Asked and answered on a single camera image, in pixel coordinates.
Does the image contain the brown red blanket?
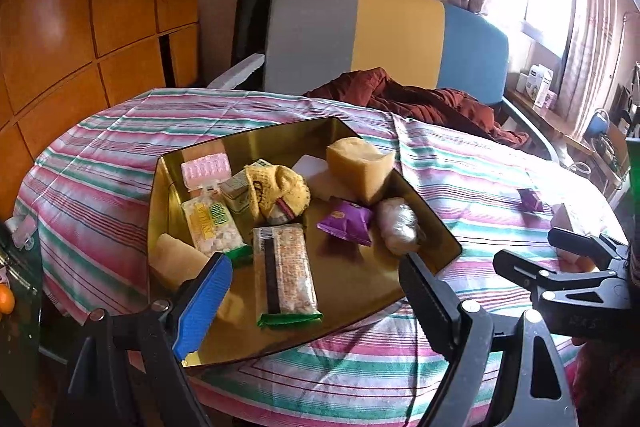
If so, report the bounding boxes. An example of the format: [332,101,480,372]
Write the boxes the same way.
[301,67,530,146]

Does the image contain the white purple box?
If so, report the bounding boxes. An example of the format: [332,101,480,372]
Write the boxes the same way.
[530,66,555,108]

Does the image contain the clear plastic bundle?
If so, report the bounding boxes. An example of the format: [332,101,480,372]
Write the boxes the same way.
[375,197,426,255]

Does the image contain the blue cup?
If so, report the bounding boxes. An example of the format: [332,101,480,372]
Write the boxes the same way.
[585,108,611,140]

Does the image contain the grey yellow blue chair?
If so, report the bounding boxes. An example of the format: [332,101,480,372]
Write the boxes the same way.
[262,0,561,162]

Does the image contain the wooden wardrobe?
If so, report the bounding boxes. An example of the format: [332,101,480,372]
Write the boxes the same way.
[0,0,203,208]

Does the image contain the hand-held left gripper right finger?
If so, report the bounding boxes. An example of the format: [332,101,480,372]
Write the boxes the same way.
[398,252,581,427]

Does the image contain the wooden window desk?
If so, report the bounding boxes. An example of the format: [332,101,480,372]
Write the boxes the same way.
[505,89,626,202]

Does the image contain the black rolled mat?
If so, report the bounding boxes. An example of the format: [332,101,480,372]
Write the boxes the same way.
[231,0,277,80]

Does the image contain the small green white box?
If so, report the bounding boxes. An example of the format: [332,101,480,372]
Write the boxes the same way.
[220,172,253,214]

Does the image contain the pale yellow sponge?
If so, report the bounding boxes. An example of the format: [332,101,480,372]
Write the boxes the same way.
[151,233,211,290]

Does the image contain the pale pink sponge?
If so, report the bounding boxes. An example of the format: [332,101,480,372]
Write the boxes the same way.
[550,202,599,274]

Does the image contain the yellow green candy packet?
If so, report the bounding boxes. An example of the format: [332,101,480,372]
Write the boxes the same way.
[181,198,253,265]

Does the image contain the long green snack bar packet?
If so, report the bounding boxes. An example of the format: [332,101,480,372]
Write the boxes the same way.
[251,223,324,327]

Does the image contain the striped tablecloth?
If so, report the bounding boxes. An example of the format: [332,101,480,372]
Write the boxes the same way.
[14,88,628,427]

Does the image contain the person's right hand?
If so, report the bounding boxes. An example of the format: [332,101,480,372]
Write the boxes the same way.
[571,336,616,408]

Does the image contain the gold metal tray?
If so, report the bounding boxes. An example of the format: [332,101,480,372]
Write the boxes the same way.
[147,117,462,369]

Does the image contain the large yellow sponge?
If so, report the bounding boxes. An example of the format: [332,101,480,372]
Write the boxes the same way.
[326,137,396,205]

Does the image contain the white foam piece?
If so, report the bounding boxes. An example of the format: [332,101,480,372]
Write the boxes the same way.
[206,53,265,90]

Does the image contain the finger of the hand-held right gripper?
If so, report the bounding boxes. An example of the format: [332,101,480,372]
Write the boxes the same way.
[492,248,640,340]
[547,227,631,273]

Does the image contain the yellow snack bag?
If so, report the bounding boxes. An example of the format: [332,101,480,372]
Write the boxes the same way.
[243,159,311,225]

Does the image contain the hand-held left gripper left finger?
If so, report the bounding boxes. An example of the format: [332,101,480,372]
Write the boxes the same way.
[65,252,234,427]

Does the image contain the pink hair roller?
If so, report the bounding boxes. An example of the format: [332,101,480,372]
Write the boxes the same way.
[181,153,232,195]
[6,214,37,248]

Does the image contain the purple snack packet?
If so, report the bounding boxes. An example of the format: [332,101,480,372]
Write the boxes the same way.
[516,188,544,212]
[316,198,375,248]

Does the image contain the glass side table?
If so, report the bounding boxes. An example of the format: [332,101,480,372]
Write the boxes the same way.
[0,222,43,427]

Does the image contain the white sponge block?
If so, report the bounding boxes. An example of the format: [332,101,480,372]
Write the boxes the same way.
[291,155,358,202]

